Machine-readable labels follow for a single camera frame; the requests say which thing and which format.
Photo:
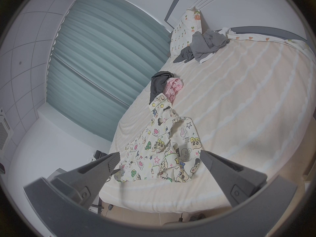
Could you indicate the pink garment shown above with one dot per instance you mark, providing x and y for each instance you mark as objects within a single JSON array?
[{"x": 174, "y": 88}]

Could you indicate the dark grey cylinder stack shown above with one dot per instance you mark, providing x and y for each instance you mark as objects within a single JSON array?
[{"x": 100, "y": 154}]

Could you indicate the white printed pyjama top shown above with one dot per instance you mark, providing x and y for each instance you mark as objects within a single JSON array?
[{"x": 158, "y": 142}]

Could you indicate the black garment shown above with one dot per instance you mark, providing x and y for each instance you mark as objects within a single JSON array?
[{"x": 158, "y": 84}]

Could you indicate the bed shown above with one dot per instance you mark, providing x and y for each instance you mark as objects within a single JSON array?
[{"x": 234, "y": 95}]

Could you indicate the dark grey garment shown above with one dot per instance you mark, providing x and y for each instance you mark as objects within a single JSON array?
[{"x": 185, "y": 54}]

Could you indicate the ceiling air conditioner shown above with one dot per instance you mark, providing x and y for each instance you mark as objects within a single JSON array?
[{"x": 3, "y": 132}]

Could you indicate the white printed pillow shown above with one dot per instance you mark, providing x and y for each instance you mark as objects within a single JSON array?
[{"x": 184, "y": 31}]

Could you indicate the blue-green curtain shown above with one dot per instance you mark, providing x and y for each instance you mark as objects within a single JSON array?
[{"x": 98, "y": 58}]

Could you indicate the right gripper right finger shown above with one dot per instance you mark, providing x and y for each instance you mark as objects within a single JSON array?
[{"x": 229, "y": 179}]

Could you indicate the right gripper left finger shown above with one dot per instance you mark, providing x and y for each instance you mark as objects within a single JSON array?
[{"x": 95, "y": 174}]

